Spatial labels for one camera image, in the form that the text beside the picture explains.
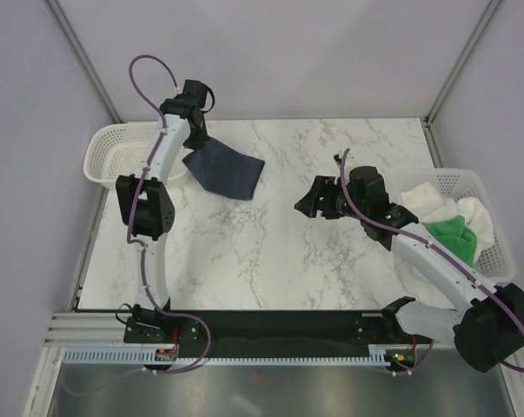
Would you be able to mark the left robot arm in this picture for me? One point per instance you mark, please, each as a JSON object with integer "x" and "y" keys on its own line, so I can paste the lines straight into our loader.
{"x": 149, "y": 215}

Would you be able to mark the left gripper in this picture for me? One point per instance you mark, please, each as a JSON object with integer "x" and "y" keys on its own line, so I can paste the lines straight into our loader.
{"x": 196, "y": 143}

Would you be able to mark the white towel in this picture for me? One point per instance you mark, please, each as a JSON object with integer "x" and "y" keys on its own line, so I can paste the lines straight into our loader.
{"x": 426, "y": 202}

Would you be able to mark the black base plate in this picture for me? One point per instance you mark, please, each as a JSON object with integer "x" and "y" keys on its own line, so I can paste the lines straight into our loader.
{"x": 294, "y": 332}

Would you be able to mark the white perforated basket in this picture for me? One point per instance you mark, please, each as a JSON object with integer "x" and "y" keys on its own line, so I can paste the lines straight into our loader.
{"x": 496, "y": 262}
{"x": 118, "y": 149}

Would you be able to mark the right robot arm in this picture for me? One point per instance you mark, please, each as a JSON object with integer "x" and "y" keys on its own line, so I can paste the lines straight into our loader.
{"x": 486, "y": 322}

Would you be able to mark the white perforated basket right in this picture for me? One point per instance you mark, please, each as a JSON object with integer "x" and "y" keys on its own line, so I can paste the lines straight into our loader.
{"x": 496, "y": 262}

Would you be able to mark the right aluminium frame post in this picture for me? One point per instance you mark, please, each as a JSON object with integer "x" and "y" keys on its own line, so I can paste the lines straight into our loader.
{"x": 479, "y": 30}

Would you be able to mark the left aluminium frame post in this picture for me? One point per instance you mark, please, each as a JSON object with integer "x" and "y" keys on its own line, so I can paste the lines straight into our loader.
{"x": 57, "y": 12}

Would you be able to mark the white perforated basket left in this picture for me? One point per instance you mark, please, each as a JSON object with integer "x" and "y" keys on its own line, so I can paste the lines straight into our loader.
{"x": 118, "y": 149}

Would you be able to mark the dark blue towel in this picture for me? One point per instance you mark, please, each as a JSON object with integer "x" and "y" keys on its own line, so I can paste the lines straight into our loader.
{"x": 223, "y": 171}

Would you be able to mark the aluminium frame post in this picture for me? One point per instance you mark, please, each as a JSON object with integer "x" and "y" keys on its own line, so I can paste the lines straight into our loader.
{"x": 479, "y": 30}
{"x": 57, "y": 12}

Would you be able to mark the white cable duct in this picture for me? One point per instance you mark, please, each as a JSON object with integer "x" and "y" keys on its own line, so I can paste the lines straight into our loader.
{"x": 150, "y": 356}

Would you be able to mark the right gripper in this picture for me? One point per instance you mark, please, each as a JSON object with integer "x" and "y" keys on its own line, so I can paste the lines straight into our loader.
{"x": 322, "y": 187}

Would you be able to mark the green towel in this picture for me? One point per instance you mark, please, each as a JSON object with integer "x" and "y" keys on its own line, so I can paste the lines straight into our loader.
{"x": 457, "y": 237}

